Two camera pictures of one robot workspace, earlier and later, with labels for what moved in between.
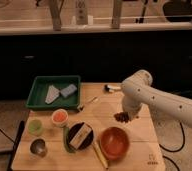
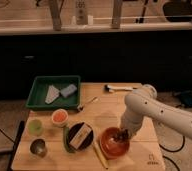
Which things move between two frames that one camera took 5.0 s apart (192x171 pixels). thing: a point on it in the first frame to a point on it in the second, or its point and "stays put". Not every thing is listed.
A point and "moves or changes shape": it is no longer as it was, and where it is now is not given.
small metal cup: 38,147 stays put
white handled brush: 109,87 stays put
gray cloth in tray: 52,92 stays put
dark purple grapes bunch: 122,117 moves or changes shape
